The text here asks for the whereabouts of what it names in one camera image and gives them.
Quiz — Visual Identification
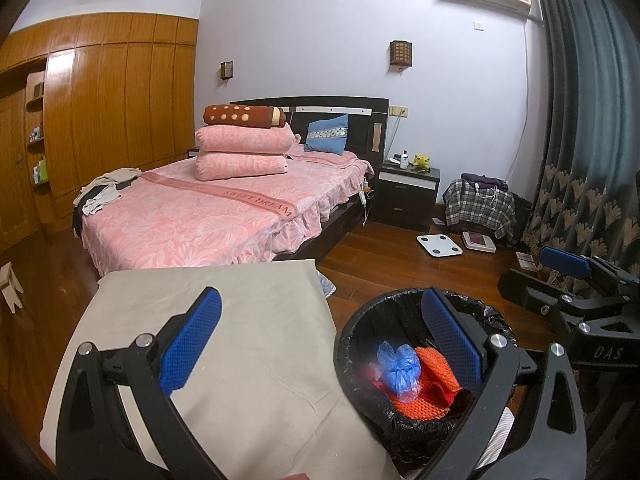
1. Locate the pink flat pillow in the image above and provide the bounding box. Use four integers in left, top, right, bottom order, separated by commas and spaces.
287, 144, 361, 167

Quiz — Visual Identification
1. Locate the brown dotted bolster pillow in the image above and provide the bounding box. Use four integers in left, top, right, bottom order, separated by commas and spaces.
202, 104, 287, 128

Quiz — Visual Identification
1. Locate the beige garment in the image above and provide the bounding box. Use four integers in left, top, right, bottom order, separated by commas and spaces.
102, 167, 143, 183

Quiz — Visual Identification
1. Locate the person's striped clothing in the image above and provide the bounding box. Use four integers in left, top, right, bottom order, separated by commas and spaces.
470, 405, 516, 480

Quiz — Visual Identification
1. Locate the white framed floor scale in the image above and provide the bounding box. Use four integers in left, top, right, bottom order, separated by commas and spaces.
461, 230, 497, 254

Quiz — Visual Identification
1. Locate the pink bedspread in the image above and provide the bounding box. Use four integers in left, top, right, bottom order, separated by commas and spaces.
80, 152, 376, 278

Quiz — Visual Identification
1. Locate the white garment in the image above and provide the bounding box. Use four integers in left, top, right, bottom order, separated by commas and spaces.
82, 185, 123, 216

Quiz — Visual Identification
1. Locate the white bathroom scale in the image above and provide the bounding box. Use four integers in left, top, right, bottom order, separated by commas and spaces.
417, 232, 462, 259

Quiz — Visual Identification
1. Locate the red cloth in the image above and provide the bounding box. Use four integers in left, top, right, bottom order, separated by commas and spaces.
372, 380, 473, 406

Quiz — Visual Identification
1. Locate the orange mesh net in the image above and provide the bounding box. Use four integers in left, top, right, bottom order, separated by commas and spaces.
387, 346, 463, 418

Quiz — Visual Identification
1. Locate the pink folded blanket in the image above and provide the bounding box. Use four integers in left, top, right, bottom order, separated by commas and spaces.
195, 151, 288, 181
194, 124, 297, 155

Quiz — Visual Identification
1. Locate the blue cushion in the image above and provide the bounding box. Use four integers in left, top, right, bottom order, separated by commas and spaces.
304, 114, 350, 155

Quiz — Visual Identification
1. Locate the dark purple garment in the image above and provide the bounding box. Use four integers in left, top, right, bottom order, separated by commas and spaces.
461, 173, 510, 193

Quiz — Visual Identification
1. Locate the grey quilted cloth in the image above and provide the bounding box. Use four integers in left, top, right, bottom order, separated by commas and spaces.
315, 270, 337, 301

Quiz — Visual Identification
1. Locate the small white stool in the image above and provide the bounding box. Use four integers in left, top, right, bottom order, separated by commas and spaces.
0, 261, 24, 313

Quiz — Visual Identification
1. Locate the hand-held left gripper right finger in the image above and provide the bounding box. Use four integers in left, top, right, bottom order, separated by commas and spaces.
420, 287, 587, 480

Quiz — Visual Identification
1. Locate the dark wooden bed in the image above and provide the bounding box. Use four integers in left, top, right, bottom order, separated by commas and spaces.
72, 96, 391, 263

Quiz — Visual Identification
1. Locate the dark nightstand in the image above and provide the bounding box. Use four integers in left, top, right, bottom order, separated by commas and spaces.
375, 161, 441, 233

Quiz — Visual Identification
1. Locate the plaid cloth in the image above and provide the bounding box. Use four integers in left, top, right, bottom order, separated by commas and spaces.
444, 180, 517, 238

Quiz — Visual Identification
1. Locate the blue plastic bag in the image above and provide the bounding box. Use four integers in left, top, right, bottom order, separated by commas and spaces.
376, 341, 420, 403

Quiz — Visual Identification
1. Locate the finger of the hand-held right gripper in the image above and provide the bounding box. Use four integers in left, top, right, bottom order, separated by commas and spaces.
497, 268, 629, 319
539, 246, 640, 293

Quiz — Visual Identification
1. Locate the wooden wardrobe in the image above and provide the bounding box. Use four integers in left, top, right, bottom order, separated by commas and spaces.
0, 14, 200, 251

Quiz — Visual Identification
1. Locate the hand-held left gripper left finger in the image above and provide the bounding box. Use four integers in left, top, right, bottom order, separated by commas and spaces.
55, 286, 223, 480

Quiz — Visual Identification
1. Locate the teal patterned curtain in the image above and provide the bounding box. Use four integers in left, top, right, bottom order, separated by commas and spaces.
520, 0, 640, 480

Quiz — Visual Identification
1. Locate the black lined trash bin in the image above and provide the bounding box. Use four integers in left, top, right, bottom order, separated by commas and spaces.
334, 287, 518, 471

